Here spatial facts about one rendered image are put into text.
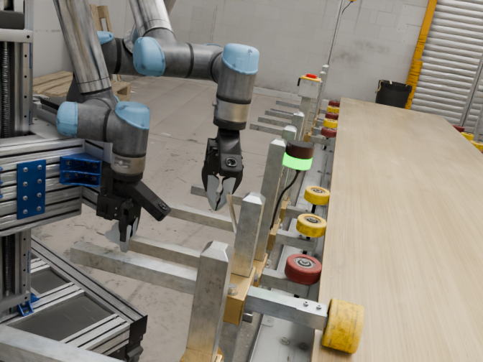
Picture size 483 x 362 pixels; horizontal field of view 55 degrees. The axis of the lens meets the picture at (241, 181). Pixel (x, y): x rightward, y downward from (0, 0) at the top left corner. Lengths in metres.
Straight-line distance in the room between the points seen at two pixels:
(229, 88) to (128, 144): 0.25
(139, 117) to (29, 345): 0.53
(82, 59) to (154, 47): 0.23
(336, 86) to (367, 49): 0.84
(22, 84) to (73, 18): 0.44
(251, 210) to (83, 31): 0.60
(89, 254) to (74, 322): 1.08
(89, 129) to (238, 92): 0.33
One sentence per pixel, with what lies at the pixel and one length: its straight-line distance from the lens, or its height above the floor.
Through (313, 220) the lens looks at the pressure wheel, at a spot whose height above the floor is 0.91.
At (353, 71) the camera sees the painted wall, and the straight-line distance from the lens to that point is 9.02.
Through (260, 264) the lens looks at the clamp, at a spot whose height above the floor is 0.87.
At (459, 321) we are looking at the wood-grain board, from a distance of 1.06.
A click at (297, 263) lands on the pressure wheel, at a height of 0.90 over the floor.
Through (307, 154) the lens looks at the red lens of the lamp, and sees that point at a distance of 0.99.
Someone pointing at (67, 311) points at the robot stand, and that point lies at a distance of 2.01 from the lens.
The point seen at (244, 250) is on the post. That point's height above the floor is 1.02.
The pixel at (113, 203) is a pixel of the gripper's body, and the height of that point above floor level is 0.95.
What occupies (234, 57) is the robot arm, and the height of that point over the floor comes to 1.32.
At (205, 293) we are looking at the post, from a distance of 0.57.
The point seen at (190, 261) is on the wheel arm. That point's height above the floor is 0.84.
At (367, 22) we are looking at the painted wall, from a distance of 9.00.
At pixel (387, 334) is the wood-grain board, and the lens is 0.93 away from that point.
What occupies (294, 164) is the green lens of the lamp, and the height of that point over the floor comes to 1.12.
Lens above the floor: 1.40
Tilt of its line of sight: 20 degrees down
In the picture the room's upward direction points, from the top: 10 degrees clockwise
